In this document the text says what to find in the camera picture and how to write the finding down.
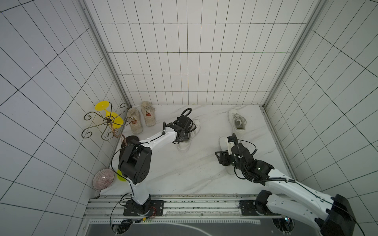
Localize beige sneaker red label left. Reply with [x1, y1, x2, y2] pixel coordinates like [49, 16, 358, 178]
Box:
[127, 108, 143, 134]

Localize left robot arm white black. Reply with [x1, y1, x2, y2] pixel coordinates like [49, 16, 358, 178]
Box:
[118, 115, 200, 215]

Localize aluminium mounting rail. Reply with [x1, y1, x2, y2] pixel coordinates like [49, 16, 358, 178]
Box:
[84, 194, 321, 220]

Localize grey shoe insole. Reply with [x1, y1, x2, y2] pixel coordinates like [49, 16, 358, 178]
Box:
[219, 137, 235, 176]

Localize white leather sneaker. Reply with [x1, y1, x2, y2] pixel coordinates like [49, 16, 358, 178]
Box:
[178, 119, 200, 152]
[228, 109, 247, 138]

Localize dark oval stand base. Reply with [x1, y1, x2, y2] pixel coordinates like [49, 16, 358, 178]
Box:
[119, 135, 140, 160]

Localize beige sneaker red label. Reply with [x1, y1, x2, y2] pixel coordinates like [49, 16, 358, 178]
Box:
[127, 108, 143, 134]
[141, 101, 156, 127]

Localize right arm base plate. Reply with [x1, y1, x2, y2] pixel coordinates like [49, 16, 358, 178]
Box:
[239, 200, 281, 216]

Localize scrolled metal wire stand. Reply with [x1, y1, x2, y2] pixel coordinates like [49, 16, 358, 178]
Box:
[81, 101, 131, 145]

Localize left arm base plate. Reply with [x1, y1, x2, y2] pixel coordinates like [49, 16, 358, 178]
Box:
[123, 200, 164, 217]

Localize beige sneaker red label right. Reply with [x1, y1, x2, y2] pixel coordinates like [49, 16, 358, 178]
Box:
[141, 101, 156, 127]

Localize pink glass bowl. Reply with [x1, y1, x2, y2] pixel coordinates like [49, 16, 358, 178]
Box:
[92, 168, 115, 190]

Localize green plastic bowl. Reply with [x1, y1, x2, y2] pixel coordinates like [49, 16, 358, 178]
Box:
[117, 170, 128, 182]

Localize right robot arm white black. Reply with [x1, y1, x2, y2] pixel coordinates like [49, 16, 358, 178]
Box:
[215, 137, 356, 236]

